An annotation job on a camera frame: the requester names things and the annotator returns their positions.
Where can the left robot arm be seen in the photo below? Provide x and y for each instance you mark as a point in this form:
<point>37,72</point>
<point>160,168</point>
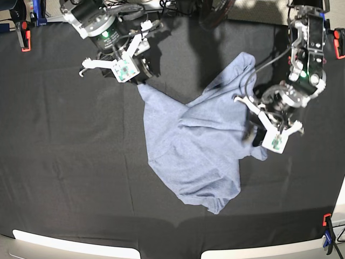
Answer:
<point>307,37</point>

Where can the black table cloth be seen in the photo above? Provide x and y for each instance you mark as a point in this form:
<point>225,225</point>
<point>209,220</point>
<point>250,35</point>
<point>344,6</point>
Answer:
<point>74,162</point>

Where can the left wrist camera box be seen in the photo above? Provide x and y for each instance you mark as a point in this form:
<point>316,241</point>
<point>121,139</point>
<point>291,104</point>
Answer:
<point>275,141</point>

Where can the left rear blue clamp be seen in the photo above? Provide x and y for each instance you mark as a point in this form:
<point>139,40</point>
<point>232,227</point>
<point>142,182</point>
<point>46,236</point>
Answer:
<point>38,12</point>

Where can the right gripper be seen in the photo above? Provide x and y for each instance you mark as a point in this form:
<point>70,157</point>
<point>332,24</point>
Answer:
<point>137,48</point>

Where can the left rear orange clamp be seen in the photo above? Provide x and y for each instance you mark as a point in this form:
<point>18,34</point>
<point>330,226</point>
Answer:
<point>24,35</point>

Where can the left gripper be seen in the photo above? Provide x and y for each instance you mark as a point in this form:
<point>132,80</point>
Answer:
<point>279,101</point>

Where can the light blue t-shirt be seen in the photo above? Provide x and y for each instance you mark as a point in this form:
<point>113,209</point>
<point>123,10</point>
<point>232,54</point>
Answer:
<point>195,148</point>

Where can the right rear orange clamp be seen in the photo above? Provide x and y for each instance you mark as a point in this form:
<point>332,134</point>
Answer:
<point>339,42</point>

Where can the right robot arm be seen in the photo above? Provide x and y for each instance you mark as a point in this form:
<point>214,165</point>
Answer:
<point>120,34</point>

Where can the right front orange blue clamp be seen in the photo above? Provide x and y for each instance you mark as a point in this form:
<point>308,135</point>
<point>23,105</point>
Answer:
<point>329,233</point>

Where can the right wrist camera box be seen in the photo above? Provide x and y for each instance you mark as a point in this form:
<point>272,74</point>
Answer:
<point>124,69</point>

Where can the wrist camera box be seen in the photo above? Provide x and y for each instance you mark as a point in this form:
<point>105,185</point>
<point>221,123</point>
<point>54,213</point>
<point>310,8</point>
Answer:
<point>124,69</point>
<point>275,141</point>

